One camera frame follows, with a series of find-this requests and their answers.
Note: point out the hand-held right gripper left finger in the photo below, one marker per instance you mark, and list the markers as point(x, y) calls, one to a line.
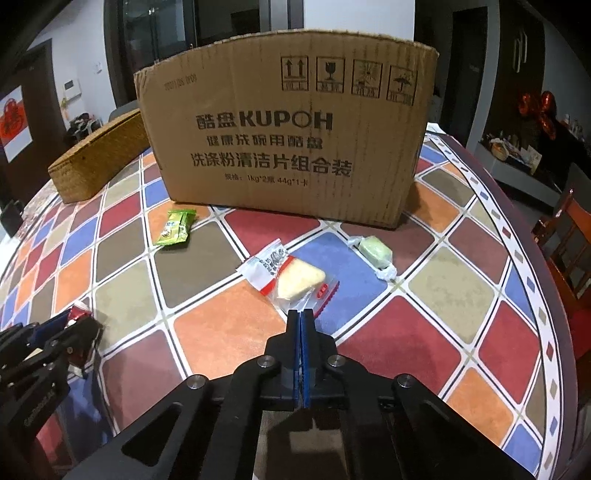
point(293, 369)

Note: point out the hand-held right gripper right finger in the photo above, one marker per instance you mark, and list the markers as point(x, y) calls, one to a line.
point(308, 369)

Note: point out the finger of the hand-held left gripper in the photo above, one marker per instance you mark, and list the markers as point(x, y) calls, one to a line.
point(48, 328)
point(81, 334)

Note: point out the red snack packet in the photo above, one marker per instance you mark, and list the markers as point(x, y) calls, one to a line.
point(79, 313)

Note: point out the clear packet yellow pastry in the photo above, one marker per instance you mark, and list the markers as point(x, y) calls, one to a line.
point(295, 277)

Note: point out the large printed cardboard box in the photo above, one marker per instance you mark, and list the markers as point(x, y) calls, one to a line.
point(277, 138)

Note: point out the green pastry in clear wrapper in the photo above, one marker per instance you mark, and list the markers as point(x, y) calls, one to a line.
point(376, 251)

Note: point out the green snack packet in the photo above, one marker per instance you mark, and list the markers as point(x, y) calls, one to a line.
point(174, 228)

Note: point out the woven straw basket box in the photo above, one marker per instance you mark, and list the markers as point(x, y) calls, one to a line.
point(101, 157)

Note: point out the brown wooden door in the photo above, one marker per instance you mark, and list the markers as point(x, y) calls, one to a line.
point(39, 138)

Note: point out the shoe rack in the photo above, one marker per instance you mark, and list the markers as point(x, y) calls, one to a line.
point(83, 125)

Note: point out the red paper door decoration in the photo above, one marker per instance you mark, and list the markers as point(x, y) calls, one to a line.
point(14, 124)

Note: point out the white intercom panel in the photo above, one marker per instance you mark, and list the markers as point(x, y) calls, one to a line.
point(72, 89)

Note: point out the red cloth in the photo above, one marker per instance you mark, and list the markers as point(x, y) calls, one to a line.
point(582, 314)

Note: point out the orange wooden chair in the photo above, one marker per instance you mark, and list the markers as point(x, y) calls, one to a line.
point(568, 249)

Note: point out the white low table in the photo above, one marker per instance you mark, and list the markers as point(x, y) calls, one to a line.
point(521, 164)

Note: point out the sliding glass door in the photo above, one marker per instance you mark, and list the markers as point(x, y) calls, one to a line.
point(147, 46)

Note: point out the dark interior door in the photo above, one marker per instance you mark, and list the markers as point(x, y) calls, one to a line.
point(468, 74)

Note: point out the red bow foil balloon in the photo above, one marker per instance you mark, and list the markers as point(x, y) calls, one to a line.
point(538, 110)

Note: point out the dark sideboard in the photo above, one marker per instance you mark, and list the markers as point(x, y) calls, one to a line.
point(575, 147)

